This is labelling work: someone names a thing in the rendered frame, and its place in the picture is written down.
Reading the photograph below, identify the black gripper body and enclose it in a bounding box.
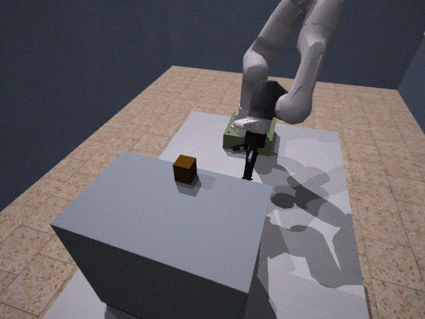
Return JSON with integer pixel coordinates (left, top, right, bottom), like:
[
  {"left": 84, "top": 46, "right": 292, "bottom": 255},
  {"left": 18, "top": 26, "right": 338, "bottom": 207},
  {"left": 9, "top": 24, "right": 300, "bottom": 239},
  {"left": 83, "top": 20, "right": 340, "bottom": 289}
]
[{"left": 244, "top": 131, "right": 267, "bottom": 158}]

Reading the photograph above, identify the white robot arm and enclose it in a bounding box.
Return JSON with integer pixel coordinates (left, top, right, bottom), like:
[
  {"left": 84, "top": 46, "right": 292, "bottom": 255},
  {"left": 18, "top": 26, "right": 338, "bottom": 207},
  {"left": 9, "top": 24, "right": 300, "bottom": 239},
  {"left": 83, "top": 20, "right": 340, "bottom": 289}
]
[{"left": 230, "top": 0, "right": 344, "bottom": 137}]

